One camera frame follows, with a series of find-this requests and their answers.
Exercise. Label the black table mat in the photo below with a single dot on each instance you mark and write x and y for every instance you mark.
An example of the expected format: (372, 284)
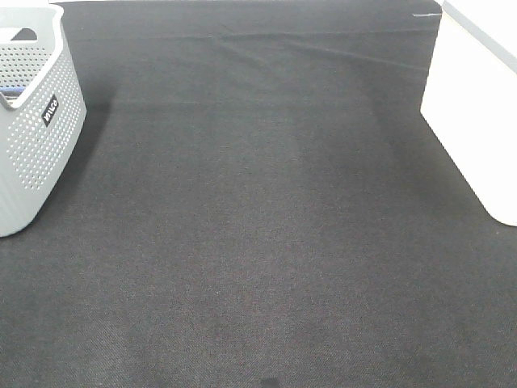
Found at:
(256, 201)

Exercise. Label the grey perforated laundry basket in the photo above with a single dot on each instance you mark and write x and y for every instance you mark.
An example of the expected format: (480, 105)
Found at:
(40, 128)

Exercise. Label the white storage box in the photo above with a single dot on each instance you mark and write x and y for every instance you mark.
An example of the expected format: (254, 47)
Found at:
(469, 99)

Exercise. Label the blue towel in basket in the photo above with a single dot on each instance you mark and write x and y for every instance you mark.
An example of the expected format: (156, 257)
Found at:
(12, 92)

